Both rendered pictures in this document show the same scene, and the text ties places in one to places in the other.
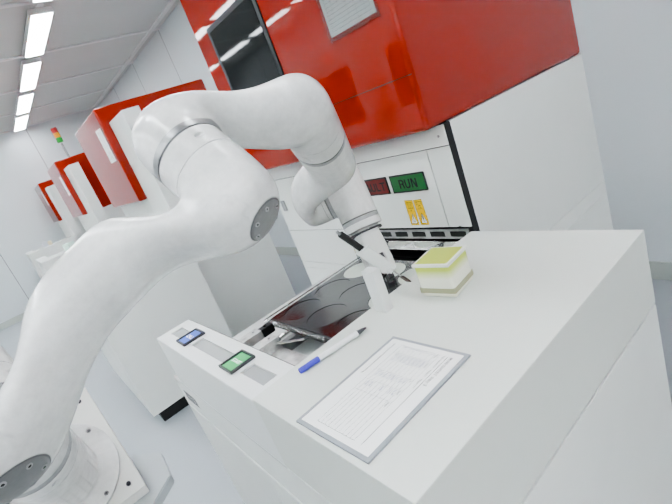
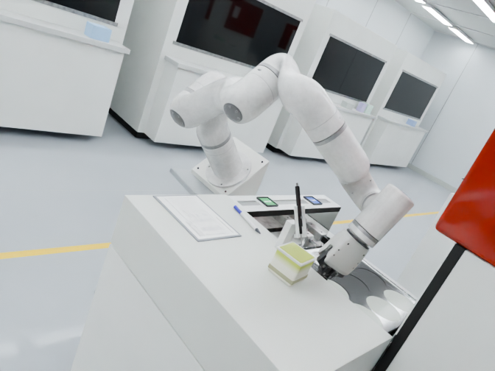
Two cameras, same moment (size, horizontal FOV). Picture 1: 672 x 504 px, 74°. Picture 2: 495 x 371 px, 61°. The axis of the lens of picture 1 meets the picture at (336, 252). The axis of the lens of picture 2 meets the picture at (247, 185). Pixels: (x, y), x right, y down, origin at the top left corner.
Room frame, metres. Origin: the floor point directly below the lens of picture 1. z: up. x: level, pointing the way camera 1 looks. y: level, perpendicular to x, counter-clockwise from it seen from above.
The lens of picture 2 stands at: (0.33, -0.97, 1.45)
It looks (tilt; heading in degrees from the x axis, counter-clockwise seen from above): 20 degrees down; 73
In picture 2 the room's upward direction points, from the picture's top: 23 degrees clockwise
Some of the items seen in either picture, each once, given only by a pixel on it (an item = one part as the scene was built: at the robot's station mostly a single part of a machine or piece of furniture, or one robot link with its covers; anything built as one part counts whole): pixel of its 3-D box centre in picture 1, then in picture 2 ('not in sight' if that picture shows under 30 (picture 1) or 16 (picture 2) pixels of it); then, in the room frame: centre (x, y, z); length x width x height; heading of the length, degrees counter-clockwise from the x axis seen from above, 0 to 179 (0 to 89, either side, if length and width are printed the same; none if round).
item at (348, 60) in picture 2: not in sight; (324, 90); (2.72, 5.22, 1.00); 1.80 x 1.08 x 2.00; 33
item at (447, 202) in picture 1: (355, 214); (467, 289); (1.31, -0.10, 1.02); 0.81 x 0.03 x 0.40; 33
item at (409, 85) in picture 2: not in sight; (389, 110); (4.56, 6.44, 1.00); 1.80 x 1.08 x 2.00; 33
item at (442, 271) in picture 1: (443, 271); (291, 263); (0.74, -0.17, 1.00); 0.07 x 0.07 x 0.07; 42
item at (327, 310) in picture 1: (358, 293); (352, 284); (1.03, -0.02, 0.90); 0.34 x 0.34 x 0.01; 33
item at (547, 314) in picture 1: (466, 347); (239, 285); (0.66, -0.15, 0.89); 0.62 x 0.35 x 0.14; 123
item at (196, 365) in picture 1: (226, 376); (282, 218); (0.89, 0.32, 0.89); 0.55 x 0.09 x 0.14; 33
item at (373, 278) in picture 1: (379, 273); (294, 230); (0.77, -0.06, 1.03); 0.06 x 0.04 x 0.13; 123
